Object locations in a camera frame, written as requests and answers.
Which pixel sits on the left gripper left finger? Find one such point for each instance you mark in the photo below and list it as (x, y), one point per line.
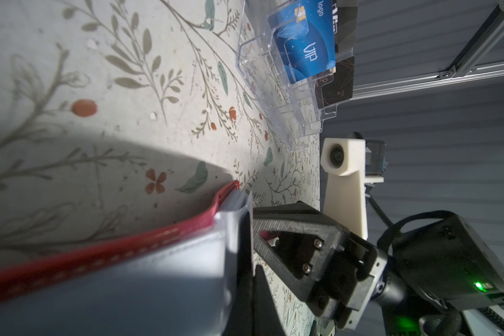
(240, 311)

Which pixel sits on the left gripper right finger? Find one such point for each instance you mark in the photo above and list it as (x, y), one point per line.
(266, 320)

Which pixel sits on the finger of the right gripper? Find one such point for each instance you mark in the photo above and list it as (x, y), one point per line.
(297, 242)

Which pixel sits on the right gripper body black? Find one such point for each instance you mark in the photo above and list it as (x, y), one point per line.
(348, 283)

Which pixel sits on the red leather card holder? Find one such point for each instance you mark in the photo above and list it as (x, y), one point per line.
(169, 281)

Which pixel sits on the dark brown card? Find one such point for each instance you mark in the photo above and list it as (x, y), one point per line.
(337, 87)

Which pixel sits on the clear acrylic organizer tray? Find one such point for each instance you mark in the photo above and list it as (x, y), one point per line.
(291, 109)

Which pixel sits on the blue vip card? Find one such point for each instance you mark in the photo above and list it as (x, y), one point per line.
(304, 35)

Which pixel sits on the black vip card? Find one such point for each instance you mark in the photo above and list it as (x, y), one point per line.
(345, 14)

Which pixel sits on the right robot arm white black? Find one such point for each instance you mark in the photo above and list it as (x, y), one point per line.
(424, 272)

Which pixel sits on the floral table mat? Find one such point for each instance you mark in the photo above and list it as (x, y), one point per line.
(122, 117)

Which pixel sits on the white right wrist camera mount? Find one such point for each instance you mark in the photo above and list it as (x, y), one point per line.
(344, 161)

